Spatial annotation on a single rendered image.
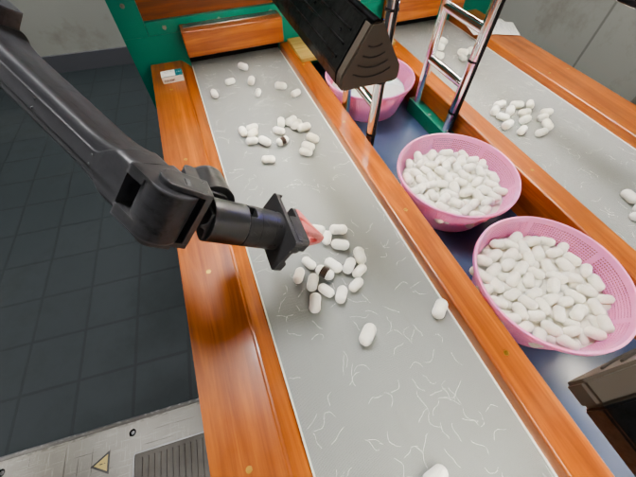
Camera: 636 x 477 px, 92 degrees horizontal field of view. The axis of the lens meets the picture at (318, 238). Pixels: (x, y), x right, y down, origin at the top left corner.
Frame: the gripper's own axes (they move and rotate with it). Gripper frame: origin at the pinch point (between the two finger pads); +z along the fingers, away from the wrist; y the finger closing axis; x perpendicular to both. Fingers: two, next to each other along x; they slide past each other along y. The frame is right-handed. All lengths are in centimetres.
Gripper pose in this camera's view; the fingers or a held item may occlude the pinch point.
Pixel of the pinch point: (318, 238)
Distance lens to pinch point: 51.6
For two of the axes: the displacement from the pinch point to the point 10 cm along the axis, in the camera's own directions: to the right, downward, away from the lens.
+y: -3.6, -7.7, 5.2
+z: 7.2, 1.3, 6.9
